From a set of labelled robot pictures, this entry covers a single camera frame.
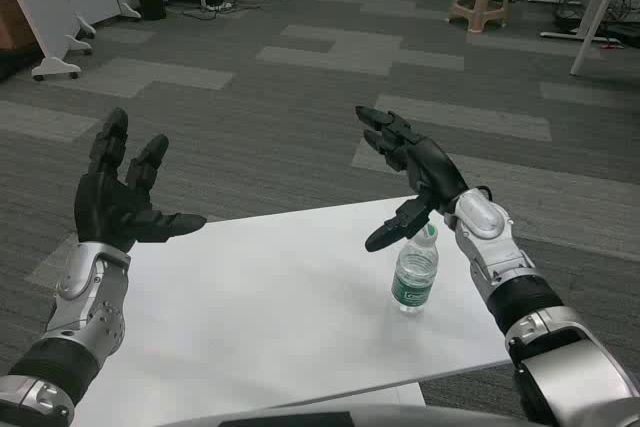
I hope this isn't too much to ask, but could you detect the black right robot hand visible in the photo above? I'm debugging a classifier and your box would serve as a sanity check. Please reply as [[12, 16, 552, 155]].
[[354, 105, 471, 253]]

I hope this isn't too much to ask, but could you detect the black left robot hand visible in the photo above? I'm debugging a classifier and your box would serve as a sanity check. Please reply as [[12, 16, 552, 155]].
[[73, 106, 208, 254]]

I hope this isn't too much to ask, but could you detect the clear green-label water bottle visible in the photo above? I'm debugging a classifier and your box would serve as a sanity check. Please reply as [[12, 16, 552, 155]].
[[390, 224, 440, 314]]

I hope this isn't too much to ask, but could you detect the black trash bin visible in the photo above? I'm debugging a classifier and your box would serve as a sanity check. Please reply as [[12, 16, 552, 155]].
[[132, 0, 168, 22]]

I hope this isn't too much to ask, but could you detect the large white partition board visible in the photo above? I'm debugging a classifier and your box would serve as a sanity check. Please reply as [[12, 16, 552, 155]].
[[0, 0, 97, 82]]

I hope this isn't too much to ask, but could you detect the white desk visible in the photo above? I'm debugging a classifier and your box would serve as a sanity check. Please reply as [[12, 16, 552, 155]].
[[539, 0, 640, 77]]

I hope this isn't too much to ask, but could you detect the silver robot chest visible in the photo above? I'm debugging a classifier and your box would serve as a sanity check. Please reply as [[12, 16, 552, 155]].
[[164, 389, 551, 427]]

